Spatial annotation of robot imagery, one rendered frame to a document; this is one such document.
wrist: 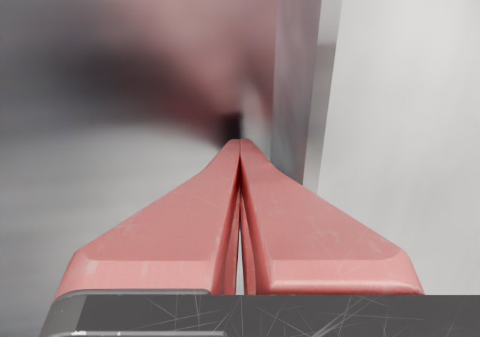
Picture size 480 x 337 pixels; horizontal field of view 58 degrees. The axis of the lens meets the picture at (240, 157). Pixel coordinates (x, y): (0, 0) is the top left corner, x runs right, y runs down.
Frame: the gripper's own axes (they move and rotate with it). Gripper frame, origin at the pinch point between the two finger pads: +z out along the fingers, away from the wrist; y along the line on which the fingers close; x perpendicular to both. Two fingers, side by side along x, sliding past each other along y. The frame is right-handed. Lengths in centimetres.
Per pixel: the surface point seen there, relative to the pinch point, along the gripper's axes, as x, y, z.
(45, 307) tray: 6.5, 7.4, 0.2
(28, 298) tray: 5.9, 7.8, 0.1
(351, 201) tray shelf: 3.2, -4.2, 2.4
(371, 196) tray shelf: 3.0, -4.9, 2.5
